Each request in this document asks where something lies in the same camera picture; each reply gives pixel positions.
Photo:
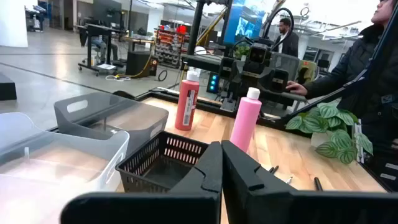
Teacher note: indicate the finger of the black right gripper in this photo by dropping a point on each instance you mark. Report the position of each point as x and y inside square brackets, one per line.
[230, 73]
[280, 81]

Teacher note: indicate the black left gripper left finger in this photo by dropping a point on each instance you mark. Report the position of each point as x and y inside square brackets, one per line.
[186, 208]

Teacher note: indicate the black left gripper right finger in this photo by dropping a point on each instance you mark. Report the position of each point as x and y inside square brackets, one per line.
[264, 208]

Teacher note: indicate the black brush silver ferrule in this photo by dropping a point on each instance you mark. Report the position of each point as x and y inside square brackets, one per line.
[318, 184]
[271, 170]
[289, 180]
[275, 169]

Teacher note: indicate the pink paint bottle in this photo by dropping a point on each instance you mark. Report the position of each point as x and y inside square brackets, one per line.
[245, 121]

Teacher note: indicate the red paint bottle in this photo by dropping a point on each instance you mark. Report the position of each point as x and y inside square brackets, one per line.
[183, 105]

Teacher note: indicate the black mesh plastic basket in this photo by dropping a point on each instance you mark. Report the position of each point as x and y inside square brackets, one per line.
[133, 174]

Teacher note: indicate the grey translucent plastic bin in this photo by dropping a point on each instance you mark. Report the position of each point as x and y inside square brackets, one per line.
[93, 104]

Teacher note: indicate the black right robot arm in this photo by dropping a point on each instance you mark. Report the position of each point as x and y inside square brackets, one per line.
[230, 104]

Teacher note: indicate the person's hand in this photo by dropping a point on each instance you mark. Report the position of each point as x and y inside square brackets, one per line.
[295, 87]

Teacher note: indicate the controller box blue lights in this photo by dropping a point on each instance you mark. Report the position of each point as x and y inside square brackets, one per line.
[213, 83]

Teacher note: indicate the olive chair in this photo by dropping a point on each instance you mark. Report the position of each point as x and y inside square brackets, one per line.
[306, 71]

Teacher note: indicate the person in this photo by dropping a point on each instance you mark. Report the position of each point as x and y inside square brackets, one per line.
[286, 43]
[357, 71]

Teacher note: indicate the monitor with blue screen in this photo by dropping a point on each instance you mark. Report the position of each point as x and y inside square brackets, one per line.
[245, 21]

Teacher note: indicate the green striped potted plant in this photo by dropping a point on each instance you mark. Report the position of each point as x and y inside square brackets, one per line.
[326, 124]

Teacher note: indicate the parts shelf red bins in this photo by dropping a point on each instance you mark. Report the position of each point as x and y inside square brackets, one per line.
[169, 46]

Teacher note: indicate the black rolling desk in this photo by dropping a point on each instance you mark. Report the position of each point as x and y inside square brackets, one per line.
[99, 31]

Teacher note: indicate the clear plastic bin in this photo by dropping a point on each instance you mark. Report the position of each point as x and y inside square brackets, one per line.
[18, 130]

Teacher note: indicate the black platform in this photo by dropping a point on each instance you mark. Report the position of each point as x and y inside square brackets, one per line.
[7, 88]

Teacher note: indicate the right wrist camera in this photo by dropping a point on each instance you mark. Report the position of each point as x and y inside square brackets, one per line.
[258, 56]

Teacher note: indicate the black vertical post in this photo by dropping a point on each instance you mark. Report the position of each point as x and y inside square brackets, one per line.
[196, 28]

